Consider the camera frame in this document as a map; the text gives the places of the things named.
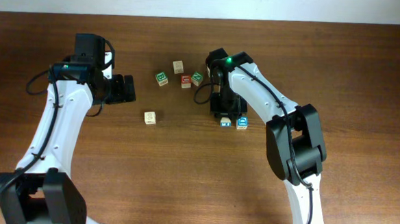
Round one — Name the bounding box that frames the wooden block blue side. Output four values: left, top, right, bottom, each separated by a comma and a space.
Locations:
220, 116, 232, 127

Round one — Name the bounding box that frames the blue D wooden block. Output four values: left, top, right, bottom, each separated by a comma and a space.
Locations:
236, 116, 249, 129

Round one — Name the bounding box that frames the wooden block number 2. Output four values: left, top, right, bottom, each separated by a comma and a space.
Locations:
144, 111, 157, 125

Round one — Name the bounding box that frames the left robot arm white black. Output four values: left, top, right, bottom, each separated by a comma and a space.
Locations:
0, 33, 136, 224

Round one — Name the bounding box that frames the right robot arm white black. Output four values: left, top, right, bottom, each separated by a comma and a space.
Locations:
205, 48, 327, 224

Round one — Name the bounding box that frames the green B wooden block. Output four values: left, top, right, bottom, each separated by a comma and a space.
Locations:
155, 71, 168, 87

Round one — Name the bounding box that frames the green N wooden block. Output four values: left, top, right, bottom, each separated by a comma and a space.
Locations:
190, 71, 204, 86

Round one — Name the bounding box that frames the red U wooden block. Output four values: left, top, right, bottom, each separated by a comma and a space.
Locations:
180, 75, 191, 88

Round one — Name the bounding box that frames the plain wooden block top left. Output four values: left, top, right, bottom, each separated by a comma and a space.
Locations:
173, 61, 184, 75

